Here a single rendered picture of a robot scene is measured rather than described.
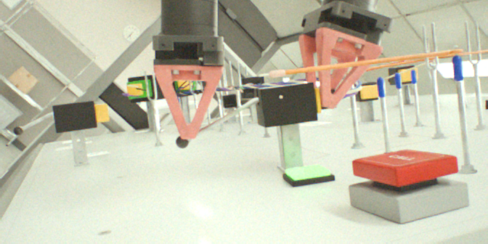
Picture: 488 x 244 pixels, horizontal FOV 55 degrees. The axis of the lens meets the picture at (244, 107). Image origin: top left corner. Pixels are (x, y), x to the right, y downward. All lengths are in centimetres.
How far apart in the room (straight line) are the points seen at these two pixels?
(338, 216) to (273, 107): 17
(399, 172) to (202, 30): 24
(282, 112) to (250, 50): 116
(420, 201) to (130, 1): 794
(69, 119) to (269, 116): 39
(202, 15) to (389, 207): 26
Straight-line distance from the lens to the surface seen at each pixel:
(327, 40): 48
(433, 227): 31
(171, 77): 46
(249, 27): 164
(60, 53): 799
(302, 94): 48
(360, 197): 34
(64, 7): 808
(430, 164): 33
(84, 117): 78
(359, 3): 50
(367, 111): 87
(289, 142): 49
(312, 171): 44
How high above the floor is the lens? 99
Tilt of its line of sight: 13 degrees up
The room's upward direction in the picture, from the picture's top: 41 degrees clockwise
